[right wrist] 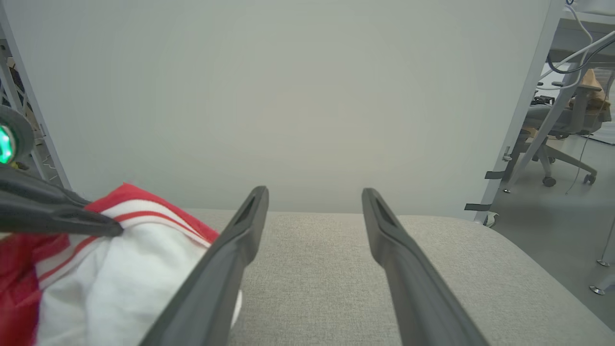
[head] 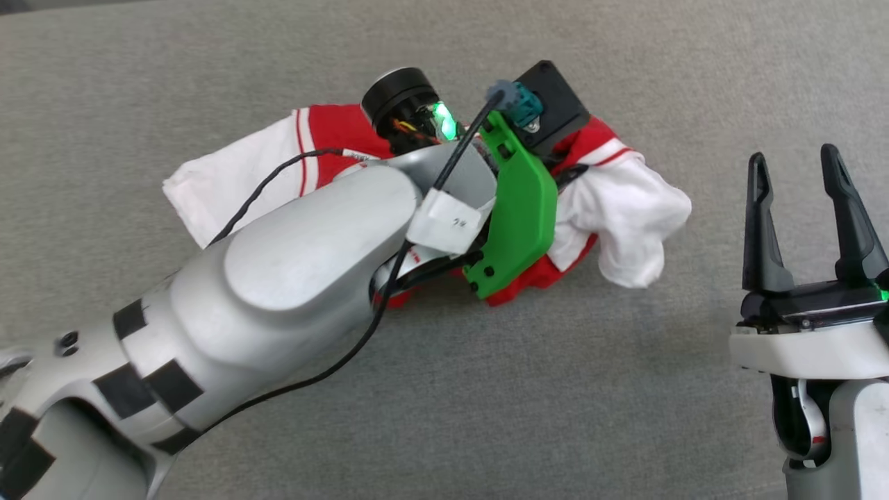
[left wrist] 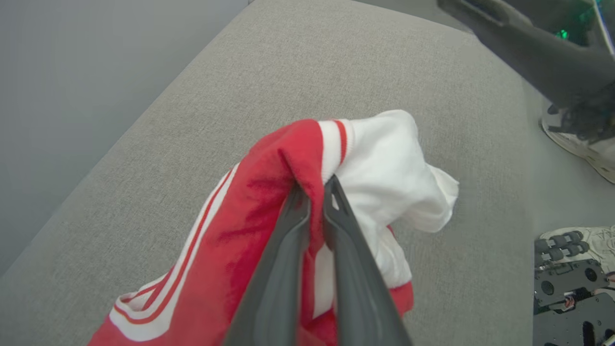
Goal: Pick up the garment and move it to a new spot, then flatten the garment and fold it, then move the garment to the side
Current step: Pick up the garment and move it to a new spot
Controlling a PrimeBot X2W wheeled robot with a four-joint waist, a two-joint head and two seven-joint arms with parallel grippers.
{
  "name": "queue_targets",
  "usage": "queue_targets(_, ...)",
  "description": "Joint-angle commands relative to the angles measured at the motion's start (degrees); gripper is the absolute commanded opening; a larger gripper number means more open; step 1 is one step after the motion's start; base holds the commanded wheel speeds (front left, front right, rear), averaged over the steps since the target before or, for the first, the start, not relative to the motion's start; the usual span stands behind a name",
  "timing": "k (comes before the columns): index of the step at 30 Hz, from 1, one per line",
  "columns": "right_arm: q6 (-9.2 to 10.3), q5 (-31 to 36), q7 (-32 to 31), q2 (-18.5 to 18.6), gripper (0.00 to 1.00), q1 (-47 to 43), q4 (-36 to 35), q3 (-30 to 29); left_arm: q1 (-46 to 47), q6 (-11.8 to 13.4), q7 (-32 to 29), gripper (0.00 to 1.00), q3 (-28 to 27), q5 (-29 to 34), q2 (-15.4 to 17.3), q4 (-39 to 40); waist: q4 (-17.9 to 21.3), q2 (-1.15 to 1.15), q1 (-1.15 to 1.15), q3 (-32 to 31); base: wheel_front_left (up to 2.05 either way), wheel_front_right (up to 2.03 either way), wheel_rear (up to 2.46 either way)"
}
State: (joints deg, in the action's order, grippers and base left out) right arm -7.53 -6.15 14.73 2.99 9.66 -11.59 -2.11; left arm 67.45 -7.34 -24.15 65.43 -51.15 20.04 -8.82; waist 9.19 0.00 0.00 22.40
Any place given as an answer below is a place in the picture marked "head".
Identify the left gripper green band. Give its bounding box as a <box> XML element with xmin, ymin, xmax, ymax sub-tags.
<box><xmin>361</xmin><ymin>67</ymin><xmax>558</xmax><ymax>300</ymax></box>

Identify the thin black twisted cable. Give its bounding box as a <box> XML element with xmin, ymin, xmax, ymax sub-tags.
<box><xmin>207</xmin><ymin>147</ymin><xmax>381</xmax><ymax>247</ymax></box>

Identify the red and white garment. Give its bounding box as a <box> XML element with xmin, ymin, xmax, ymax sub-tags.
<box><xmin>163</xmin><ymin>104</ymin><xmax>692</xmax><ymax>308</ymax></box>

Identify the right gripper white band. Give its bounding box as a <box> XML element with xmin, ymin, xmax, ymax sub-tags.
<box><xmin>729</xmin><ymin>144</ymin><xmax>889</xmax><ymax>381</ymax></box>

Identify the grey fabric sofa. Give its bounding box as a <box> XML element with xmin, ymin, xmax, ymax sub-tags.
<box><xmin>0</xmin><ymin>0</ymin><xmax>889</xmax><ymax>500</ymax></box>

